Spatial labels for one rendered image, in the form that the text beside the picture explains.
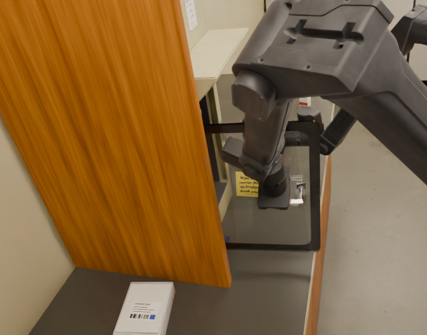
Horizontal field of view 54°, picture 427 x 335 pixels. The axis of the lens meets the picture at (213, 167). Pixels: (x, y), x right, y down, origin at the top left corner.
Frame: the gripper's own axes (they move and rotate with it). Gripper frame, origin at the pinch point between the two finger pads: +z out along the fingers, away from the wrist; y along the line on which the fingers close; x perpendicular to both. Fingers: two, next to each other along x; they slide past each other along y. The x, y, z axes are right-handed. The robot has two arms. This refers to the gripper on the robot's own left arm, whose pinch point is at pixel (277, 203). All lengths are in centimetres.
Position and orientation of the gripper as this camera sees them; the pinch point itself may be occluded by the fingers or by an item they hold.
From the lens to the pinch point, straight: 99.9
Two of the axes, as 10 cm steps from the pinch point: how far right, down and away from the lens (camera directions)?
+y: -1.1, 8.8, -4.7
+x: 9.7, -0.1, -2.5
